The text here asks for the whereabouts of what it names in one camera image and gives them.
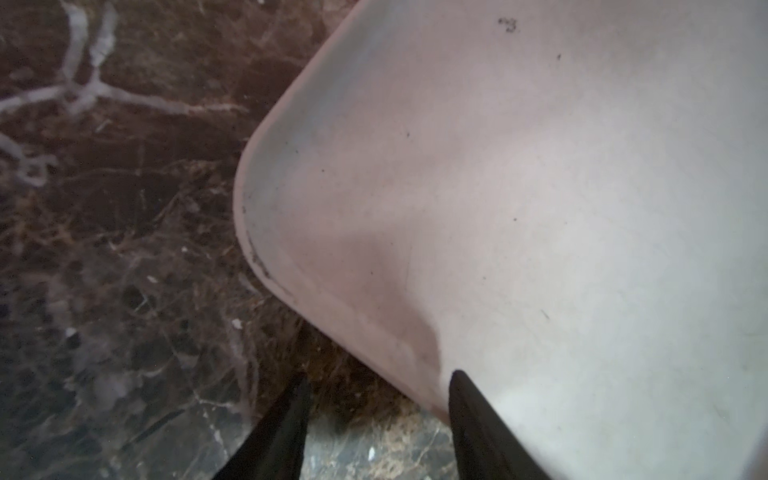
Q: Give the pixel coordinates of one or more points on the beige plastic tray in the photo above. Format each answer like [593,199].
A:
[567,200]

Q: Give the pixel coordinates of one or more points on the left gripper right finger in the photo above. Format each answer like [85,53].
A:
[485,448]

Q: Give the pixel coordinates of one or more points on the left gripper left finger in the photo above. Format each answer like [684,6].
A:
[275,447]

